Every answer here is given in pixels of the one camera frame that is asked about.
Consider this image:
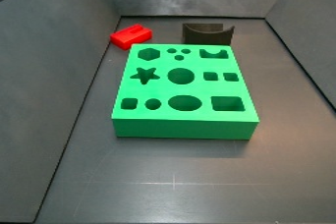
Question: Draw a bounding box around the red double-square block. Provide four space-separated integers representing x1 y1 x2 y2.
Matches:
111 24 153 50

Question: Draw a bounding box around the green shape-sorting board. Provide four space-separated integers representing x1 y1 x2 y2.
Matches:
113 44 261 140

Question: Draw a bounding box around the black curved cradle block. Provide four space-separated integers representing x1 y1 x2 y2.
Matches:
183 24 235 45

